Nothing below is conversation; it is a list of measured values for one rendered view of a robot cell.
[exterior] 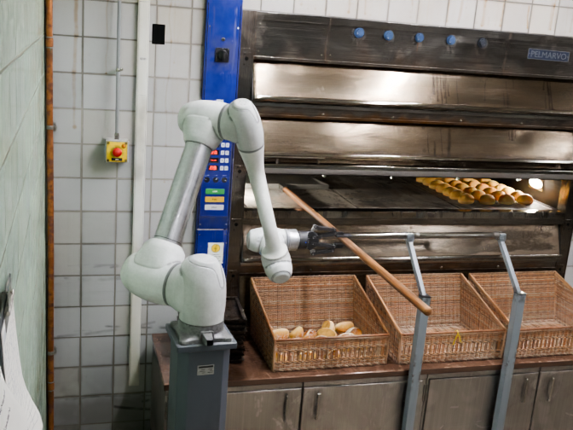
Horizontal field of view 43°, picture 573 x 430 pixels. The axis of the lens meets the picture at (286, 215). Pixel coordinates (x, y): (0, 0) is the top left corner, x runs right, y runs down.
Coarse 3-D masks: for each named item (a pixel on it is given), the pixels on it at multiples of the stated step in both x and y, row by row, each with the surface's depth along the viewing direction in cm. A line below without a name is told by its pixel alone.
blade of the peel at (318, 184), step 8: (248, 176) 428; (272, 176) 433; (280, 176) 435; (288, 176) 437; (296, 176) 439; (304, 176) 441; (248, 184) 397; (272, 184) 401; (288, 184) 404; (296, 184) 405; (304, 184) 406; (312, 184) 407; (320, 184) 409
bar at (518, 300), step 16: (416, 272) 328; (512, 272) 341; (512, 304) 338; (416, 320) 326; (512, 320) 338; (416, 336) 326; (512, 336) 339; (416, 352) 327; (512, 352) 341; (416, 368) 329; (512, 368) 344; (416, 384) 331; (416, 400) 334; (496, 400) 350; (496, 416) 350
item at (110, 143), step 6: (108, 138) 322; (120, 138) 324; (126, 138) 326; (108, 144) 318; (114, 144) 319; (120, 144) 320; (126, 144) 321; (108, 150) 319; (126, 150) 321; (108, 156) 320; (114, 156) 320; (120, 156) 321; (126, 156) 322; (108, 162) 321; (114, 162) 322; (120, 162) 322; (126, 162) 323
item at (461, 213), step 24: (288, 216) 358; (336, 216) 365; (360, 216) 368; (384, 216) 372; (408, 216) 376; (432, 216) 380; (456, 216) 383; (480, 216) 387; (504, 216) 391; (528, 216) 396; (552, 216) 400
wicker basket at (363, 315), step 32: (256, 288) 350; (288, 288) 363; (320, 288) 368; (352, 288) 373; (256, 320) 347; (288, 320) 363; (320, 320) 368; (352, 320) 373; (288, 352) 321; (320, 352) 343; (352, 352) 345; (384, 352) 338
